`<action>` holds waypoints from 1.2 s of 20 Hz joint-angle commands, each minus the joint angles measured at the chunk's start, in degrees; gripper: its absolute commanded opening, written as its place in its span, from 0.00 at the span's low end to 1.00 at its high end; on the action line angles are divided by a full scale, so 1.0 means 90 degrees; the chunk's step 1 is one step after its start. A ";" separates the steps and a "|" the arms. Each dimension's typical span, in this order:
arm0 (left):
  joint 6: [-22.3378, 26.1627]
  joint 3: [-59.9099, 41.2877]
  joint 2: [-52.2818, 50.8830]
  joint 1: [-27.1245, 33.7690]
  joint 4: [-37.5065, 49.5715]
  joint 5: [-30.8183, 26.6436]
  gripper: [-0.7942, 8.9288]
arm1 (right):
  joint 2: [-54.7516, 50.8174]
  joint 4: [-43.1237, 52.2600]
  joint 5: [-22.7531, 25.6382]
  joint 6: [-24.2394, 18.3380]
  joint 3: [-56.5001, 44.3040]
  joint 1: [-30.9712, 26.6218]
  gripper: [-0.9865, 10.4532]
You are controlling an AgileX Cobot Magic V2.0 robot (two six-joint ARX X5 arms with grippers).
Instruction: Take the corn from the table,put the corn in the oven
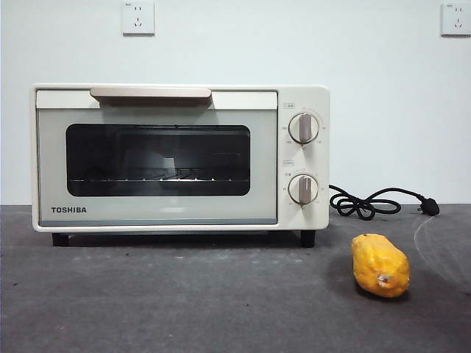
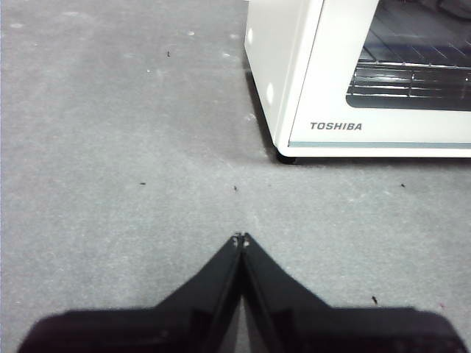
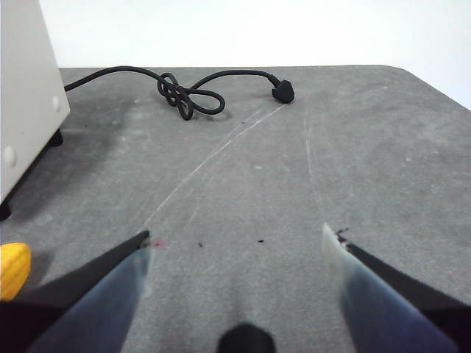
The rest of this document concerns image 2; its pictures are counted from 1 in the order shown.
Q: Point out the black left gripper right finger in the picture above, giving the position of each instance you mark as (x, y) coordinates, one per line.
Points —
(294, 323)

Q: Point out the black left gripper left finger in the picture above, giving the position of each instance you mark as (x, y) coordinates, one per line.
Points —
(191, 323)

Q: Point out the white Toshiba toaster oven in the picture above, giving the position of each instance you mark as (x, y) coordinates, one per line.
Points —
(279, 55)

